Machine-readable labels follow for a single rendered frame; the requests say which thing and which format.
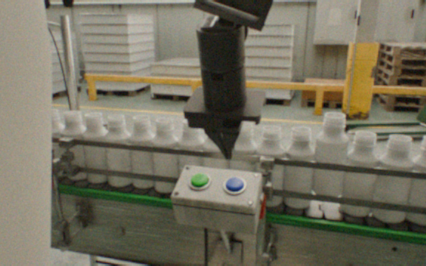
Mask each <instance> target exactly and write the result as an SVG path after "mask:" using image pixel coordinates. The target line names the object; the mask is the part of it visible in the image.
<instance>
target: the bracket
mask: <svg viewBox="0 0 426 266"><path fill-rule="evenodd" d="M58 141H59V144H58V145H59V147H60V148H63V149H66V151H65V152H63V153H61V157H60V158H55V155H54V149H52V186H51V190H52V196H53V204H54V209H55V218H56V222H55V229H56V230H57V231H58V241H57V245H58V246H59V247H60V248H61V251H62V252H64V251H67V250H68V248H69V247H70V246H71V245H72V239H73V238H74V237H75V236H77V235H78V234H79V233H80V231H81V230H82V228H85V227H84V218H83V217H81V216H78V214H79V213H80V212H83V209H82V205H83V204H81V202H82V201H80V200H74V203H75V211H77V212H76V213H75V214H74V215H73V216H71V217H70V218H69V219H64V215H63V210H62V204H61V195H60V190H59V185H58V175H57V173H59V172H61V164H62V163H63V162H68V166H65V167H64V168H63V172H62V174H63V175H64V176H65V177H74V176H77V175H78V174H80V172H78V167H79V165H76V164H71V161H72V160H74V159H75V152H74V151H70V149H71V148H72V147H75V146H77V145H76V144H75V137H63V138H61V139H59V140H58ZM274 158H275V156H270V155H262V156H261V158H260V168H264V169H265V170H266V171H260V172H259V173H261V174H262V183H263V192H262V195H261V198H260V204H261V205H262V206H261V210H260V218H259V222H258V226H257V246H256V260H255V262H256V265H255V266H263V265H265V266H269V265H270V264H271V261H272V260H273V261H274V260H275V247H272V246H271V244H272V242H276V235H277V229H276V228H268V233H267V240H268V241H269V242H268V244H267V247H266V252H264V250H265V234H266V205H267V202H271V201H272V198H273V183H272V172H268V170H269V169H271V170H273V169H274ZM74 218H76V219H77V224H78V230H77V231H76V232H75V233H74V234H73V235H72V236H70V230H69V228H70V222H71V221H72V220H73V219H74Z"/></svg>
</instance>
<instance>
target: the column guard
mask: <svg viewBox="0 0 426 266"><path fill-rule="evenodd" d="M354 45H355V44H354V43H353V42H350V46H349V53H348V59H347V66H346V77H345V85H344V93H343V102H342V114H344V115H345V116H346V113H347V106H348V93H349V85H350V78H351V70H352V65H353V58H354ZM378 47H379V43H375V42H374V44H357V46H356V58H355V65H354V78H352V85H351V98H350V105H349V112H348V116H349V117H350V118H352V119H356V120H368V118H369V112H370V107H371V97H372V90H373V80H374V70H375V66H376V58H377V53H378Z"/></svg>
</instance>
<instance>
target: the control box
mask: <svg viewBox="0 0 426 266"><path fill-rule="evenodd" d="M196 173H204V174H205V175H206V176H207V177H208V180H209V181H208V183H207V184H206V185H205V186H203V187H194V186H193V185H191V181H190V179H191V177H192V176H193V175H194V174H196ZM230 177H239V178H240V179H242V180H243V182H244V187H243V189H242V190H240V191H229V190H227V189H226V187H225V182H226V180H227V179H228V178H230ZM262 192H263V183H262V174H261V173H255V172H248V171H234V170H227V169H220V168H207V167H200V166H184V168H183V171H182V173H181V175H180V177H179V180H178V182H177V184H176V186H175V189H174V191H173V192H172V195H171V200H172V205H173V208H174V212H175V218H176V221H177V224H182V225H191V226H197V227H202V228H204V266H207V265H208V228H211V229H216V230H219V232H220V235H221V237H222V240H218V261H221V262H230V263H234V264H239V265H241V264H242V243H238V242H231V240H230V237H229V233H227V231H231V232H236V233H246V234H251V235H255V234H256V233H257V226H258V222H259V218H260V210H261V206H262V205H261V204H260V198H261V195H262ZM95 263H98V264H103V265H111V266H127V265H120V264H115V263H111V262H105V261H101V260H95Z"/></svg>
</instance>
